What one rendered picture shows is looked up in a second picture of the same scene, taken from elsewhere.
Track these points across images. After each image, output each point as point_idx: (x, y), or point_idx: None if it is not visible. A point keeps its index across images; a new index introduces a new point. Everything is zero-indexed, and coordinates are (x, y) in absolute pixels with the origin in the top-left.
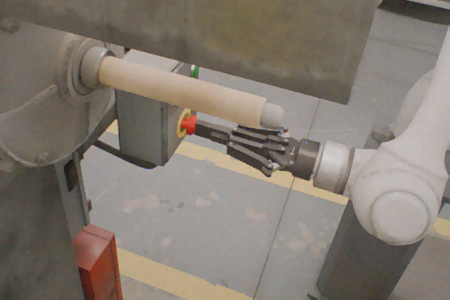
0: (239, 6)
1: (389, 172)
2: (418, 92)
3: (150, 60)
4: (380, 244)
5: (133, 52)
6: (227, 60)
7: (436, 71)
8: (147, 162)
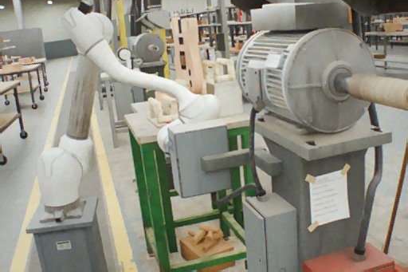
0: None
1: (205, 98)
2: (62, 166)
3: (208, 123)
4: (103, 264)
5: (208, 126)
6: None
7: (162, 82)
8: (217, 200)
